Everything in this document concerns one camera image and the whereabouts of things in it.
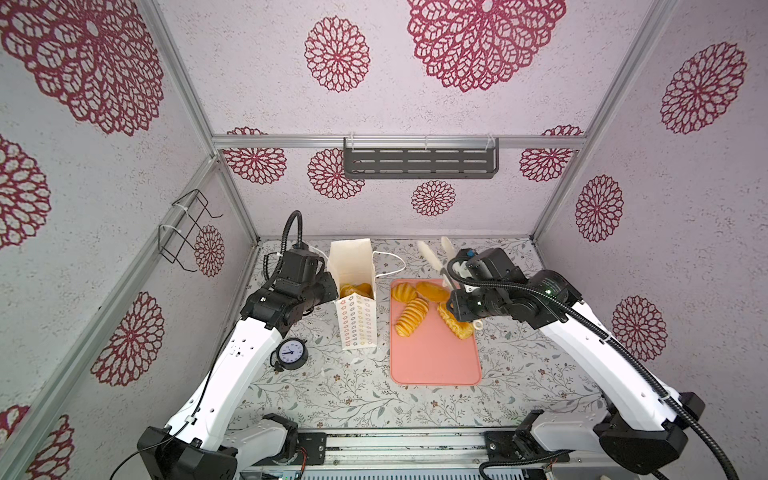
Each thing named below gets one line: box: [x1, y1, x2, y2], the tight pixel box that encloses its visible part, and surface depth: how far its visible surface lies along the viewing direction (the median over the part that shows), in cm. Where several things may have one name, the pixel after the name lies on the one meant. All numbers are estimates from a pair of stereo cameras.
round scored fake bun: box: [391, 282, 417, 302], surface depth 102 cm
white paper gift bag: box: [327, 238, 406, 351], surface depth 83 cm
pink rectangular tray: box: [390, 279, 482, 386], surface depth 92 cm
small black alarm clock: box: [270, 337, 309, 372], surface depth 89 cm
